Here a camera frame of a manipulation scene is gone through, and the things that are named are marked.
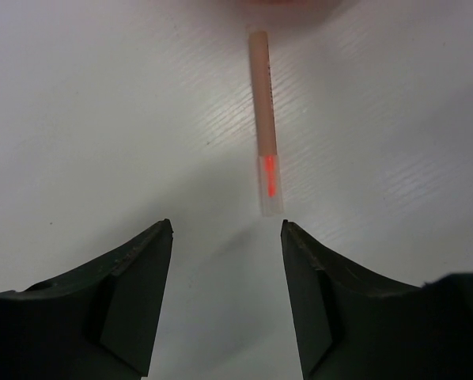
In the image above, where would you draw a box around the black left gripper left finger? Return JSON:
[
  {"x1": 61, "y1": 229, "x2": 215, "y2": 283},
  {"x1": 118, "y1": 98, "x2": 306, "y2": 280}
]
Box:
[{"x1": 0, "y1": 220, "x2": 173, "y2": 379}]

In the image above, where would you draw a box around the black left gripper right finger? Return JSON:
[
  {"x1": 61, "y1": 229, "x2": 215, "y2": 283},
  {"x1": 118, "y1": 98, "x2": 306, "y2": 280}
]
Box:
[{"x1": 281, "y1": 221, "x2": 473, "y2": 379}]

